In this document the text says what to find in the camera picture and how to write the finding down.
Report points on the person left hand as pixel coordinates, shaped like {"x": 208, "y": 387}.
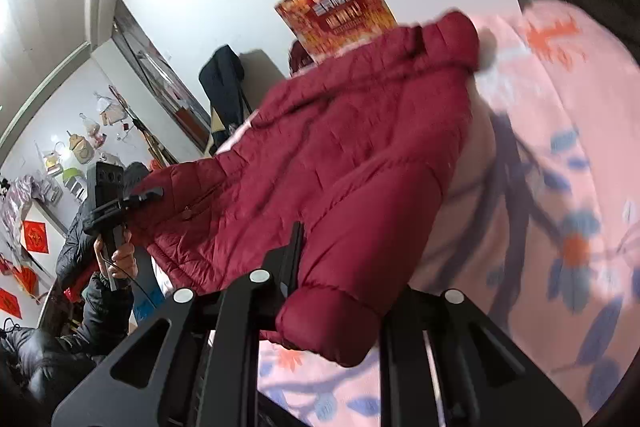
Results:
{"x": 123, "y": 261}

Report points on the dark red fringed cloth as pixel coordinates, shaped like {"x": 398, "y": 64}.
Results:
{"x": 299, "y": 59}

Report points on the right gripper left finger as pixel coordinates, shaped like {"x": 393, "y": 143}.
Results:
{"x": 195, "y": 361}

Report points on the dark red puffer jacket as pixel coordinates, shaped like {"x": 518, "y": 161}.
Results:
{"x": 361, "y": 151}

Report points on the dark hanging clothes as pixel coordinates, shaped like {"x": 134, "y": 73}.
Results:
{"x": 221, "y": 78}

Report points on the red gold gift box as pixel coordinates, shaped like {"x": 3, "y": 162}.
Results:
{"x": 326, "y": 27}

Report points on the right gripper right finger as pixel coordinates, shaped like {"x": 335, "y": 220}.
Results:
{"x": 443, "y": 362}

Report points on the pink patterned bed sheet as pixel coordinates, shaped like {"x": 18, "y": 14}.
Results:
{"x": 540, "y": 224}

